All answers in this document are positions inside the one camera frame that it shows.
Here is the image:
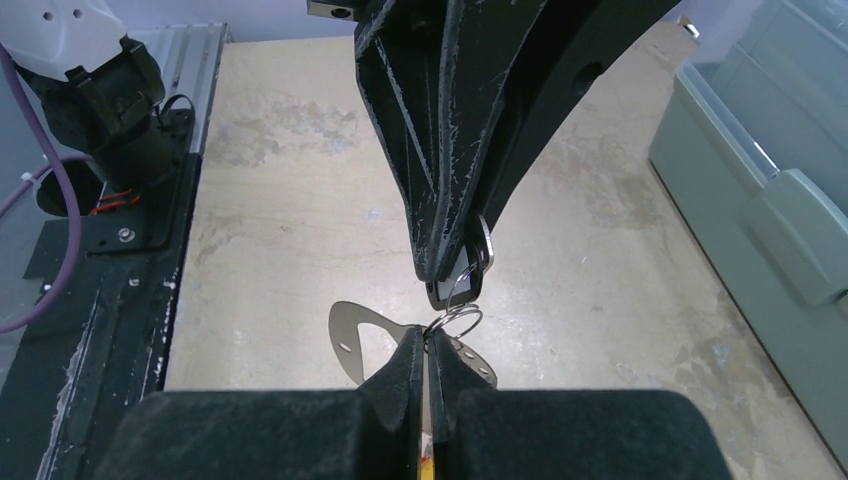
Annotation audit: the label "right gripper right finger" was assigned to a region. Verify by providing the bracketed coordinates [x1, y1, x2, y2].
[427, 330, 732, 479]

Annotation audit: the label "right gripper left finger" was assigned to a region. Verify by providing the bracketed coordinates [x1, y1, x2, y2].
[94, 327, 424, 479]

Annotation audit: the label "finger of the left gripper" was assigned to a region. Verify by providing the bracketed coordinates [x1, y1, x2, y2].
[473, 0, 676, 222]
[354, 1, 544, 282]

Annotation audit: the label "yellow key tag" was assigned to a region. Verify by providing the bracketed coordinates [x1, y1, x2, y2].
[418, 433, 435, 480]

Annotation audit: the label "metal keyring with keys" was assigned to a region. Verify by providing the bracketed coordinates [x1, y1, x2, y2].
[328, 215, 498, 387]

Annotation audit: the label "green plastic storage box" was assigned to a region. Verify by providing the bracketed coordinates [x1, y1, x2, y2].
[649, 1, 847, 463]

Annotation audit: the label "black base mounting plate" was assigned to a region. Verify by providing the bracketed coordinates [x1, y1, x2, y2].
[1, 109, 202, 479]

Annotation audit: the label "aluminium extrusion rail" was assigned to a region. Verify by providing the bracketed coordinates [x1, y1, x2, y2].
[129, 23, 231, 154]

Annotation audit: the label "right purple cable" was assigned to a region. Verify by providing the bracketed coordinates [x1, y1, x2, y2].
[0, 42, 84, 336]

